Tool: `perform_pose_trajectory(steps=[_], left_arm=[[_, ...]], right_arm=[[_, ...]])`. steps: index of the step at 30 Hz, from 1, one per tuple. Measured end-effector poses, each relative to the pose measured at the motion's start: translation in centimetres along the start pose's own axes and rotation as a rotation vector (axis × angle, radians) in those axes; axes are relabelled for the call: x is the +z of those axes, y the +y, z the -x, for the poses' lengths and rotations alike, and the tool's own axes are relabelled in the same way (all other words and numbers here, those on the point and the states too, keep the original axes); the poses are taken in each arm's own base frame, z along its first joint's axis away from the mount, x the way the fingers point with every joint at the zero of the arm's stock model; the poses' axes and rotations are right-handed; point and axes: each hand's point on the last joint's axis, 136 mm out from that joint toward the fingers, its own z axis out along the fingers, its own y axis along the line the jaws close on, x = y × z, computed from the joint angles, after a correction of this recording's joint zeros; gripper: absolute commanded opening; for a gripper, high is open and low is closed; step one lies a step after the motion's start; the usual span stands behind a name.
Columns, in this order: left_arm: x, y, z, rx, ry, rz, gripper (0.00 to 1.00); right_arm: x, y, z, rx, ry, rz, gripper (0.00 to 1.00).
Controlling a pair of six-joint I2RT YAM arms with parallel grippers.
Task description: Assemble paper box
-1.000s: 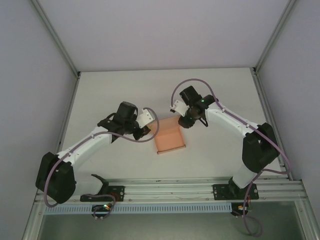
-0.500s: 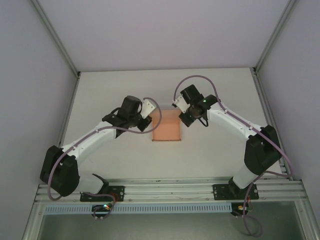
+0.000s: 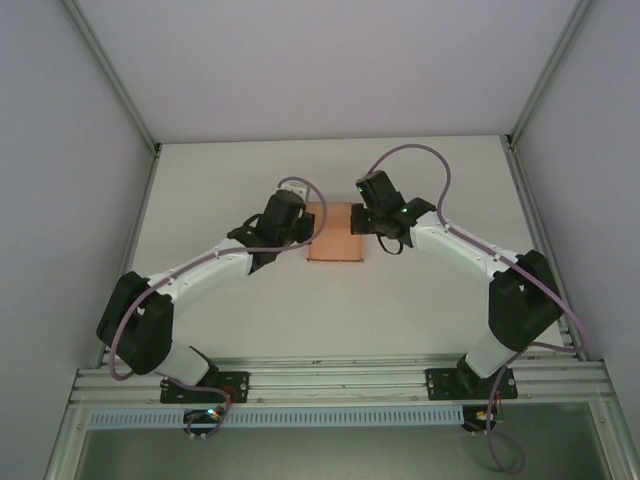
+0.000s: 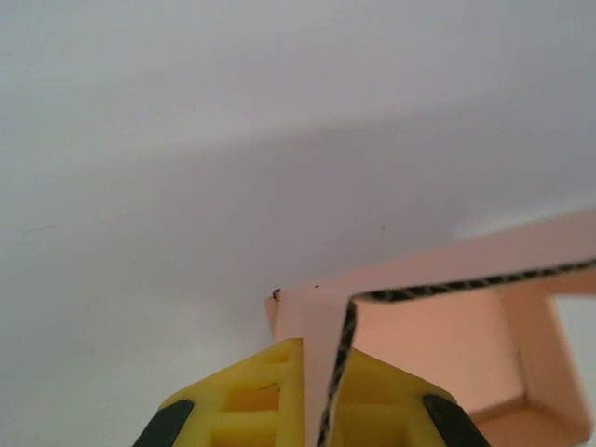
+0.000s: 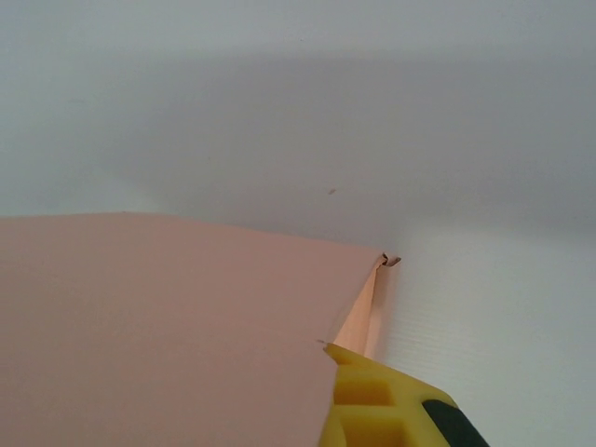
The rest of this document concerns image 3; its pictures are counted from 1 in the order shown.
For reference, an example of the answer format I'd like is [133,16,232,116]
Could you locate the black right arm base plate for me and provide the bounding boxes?
[424,367,517,402]

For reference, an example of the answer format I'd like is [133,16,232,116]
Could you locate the aluminium table side rail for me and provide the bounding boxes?
[101,144,162,370]
[501,135,589,361]

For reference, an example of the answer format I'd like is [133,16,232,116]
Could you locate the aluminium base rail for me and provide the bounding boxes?
[69,352,619,409]

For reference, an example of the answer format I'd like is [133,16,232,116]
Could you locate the light blue slotted cable duct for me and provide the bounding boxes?
[89,404,464,430]

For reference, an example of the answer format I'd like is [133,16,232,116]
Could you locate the pink cardboard paper box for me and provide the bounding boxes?
[304,201,365,264]

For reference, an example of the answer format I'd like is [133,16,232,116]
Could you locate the aluminium frame post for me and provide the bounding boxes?
[505,0,600,149]
[62,0,162,154]

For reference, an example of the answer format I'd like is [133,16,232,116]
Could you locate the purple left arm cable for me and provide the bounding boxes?
[108,175,330,416]

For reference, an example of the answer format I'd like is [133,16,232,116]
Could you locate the grey metal panel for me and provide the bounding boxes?
[82,427,609,480]

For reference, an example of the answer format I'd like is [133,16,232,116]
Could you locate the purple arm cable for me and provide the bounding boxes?
[368,143,590,474]
[108,175,330,416]

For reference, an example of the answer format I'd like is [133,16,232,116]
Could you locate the thin black cable loop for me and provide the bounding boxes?
[377,233,407,258]

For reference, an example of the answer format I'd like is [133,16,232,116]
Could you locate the small circuit board with LEDs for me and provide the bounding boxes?
[462,405,506,437]
[183,407,227,442]

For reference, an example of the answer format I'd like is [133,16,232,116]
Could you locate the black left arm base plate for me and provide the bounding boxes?
[159,370,251,404]

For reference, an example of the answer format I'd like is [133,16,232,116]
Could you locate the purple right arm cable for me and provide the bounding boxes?
[368,143,590,474]

